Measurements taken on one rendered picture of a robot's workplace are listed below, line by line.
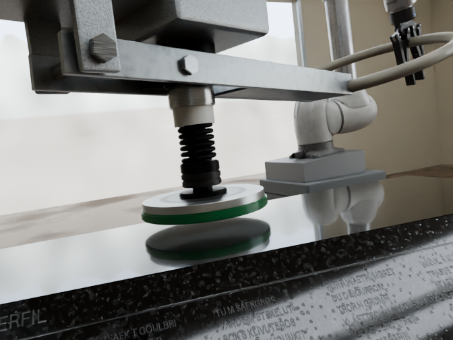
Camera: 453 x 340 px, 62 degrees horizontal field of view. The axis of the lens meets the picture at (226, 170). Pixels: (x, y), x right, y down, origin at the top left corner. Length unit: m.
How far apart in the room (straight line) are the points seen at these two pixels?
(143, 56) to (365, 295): 0.41
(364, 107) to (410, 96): 6.36
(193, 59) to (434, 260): 0.42
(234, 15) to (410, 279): 0.43
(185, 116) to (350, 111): 1.21
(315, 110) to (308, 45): 5.12
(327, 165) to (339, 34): 0.59
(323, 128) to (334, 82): 0.77
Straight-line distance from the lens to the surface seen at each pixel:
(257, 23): 0.65
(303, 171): 1.54
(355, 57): 1.42
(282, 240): 0.51
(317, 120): 1.67
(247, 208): 0.59
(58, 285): 0.48
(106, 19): 0.51
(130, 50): 0.54
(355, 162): 1.69
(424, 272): 0.53
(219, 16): 0.59
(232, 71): 0.66
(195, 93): 0.63
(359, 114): 1.78
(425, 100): 8.44
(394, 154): 7.77
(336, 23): 1.83
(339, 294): 0.47
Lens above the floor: 1.01
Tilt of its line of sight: 5 degrees down
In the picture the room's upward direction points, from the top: 7 degrees counter-clockwise
